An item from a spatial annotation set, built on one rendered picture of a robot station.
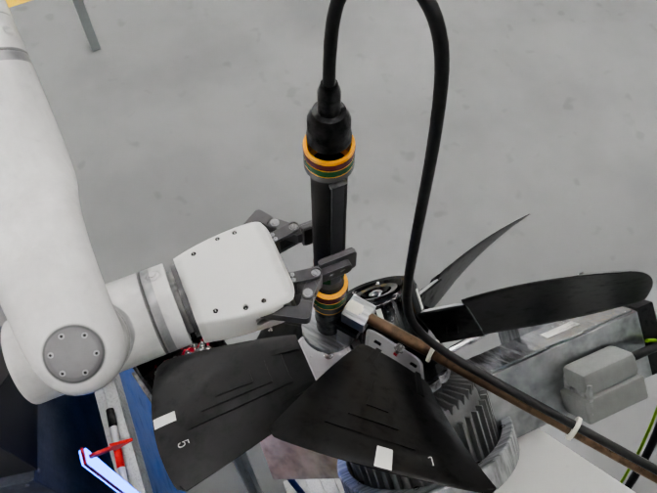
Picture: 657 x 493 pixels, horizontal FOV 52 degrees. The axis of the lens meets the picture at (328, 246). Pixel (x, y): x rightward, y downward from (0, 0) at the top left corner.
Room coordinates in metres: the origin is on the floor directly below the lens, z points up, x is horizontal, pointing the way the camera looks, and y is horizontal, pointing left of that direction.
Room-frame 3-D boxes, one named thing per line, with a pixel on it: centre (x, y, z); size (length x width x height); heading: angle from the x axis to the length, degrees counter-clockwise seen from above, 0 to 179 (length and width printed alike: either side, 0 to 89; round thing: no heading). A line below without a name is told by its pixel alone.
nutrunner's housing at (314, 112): (0.36, 0.00, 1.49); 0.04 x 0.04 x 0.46
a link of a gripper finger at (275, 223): (0.38, 0.03, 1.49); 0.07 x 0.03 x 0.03; 114
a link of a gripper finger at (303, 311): (0.29, 0.05, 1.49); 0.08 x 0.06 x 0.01; 54
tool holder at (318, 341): (0.35, -0.01, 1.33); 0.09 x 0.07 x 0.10; 58
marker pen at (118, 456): (0.32, 0.38, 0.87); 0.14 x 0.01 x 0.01; 20
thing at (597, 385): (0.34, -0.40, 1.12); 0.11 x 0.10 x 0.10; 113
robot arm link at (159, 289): (0.29, 0.16, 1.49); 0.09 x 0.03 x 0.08; 24
